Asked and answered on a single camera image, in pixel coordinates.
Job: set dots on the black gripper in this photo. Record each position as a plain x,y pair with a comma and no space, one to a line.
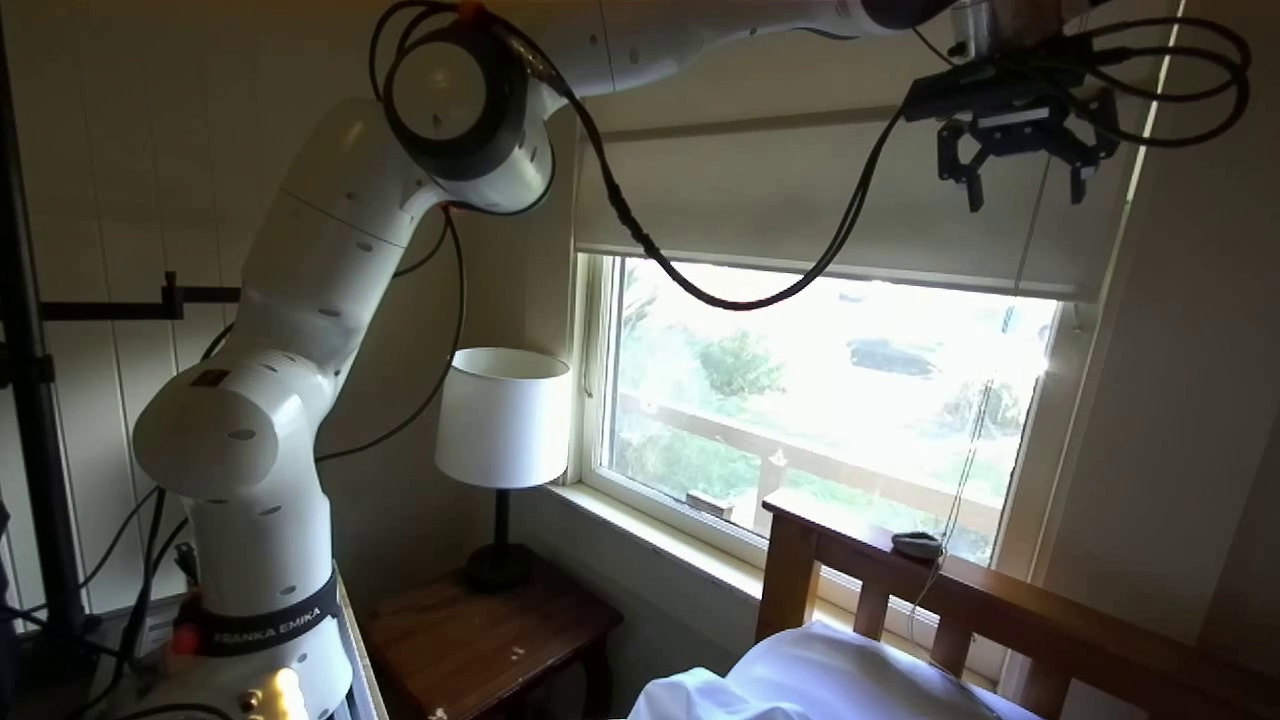
1024,128

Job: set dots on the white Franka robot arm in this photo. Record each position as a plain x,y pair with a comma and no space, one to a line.
305,264

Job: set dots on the white framed window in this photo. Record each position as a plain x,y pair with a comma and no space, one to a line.
800,400

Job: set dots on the white roller blind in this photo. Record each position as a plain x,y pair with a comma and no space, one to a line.
800,201

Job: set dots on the parked car outside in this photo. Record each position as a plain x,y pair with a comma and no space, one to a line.
889,358

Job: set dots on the small black round object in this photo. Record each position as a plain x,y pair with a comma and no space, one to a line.
919,544

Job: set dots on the brown wooden headboard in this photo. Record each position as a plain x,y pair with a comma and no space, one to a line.
1067,621

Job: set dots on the white pillow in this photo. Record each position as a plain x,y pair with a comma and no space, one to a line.
842,682

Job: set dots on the white lamp shade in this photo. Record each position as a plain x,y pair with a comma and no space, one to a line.
504,420

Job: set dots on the dark lamp base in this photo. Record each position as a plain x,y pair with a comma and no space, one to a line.
500,560

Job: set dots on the brown wooden nightstand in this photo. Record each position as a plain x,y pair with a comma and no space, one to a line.
483,647

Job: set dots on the black horizontal clamp rod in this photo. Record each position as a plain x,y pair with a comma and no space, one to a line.
134,307

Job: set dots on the black vertical stand pole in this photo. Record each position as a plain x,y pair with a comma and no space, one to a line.
35,400

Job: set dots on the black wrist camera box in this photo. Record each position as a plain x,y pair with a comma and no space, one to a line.
986,85

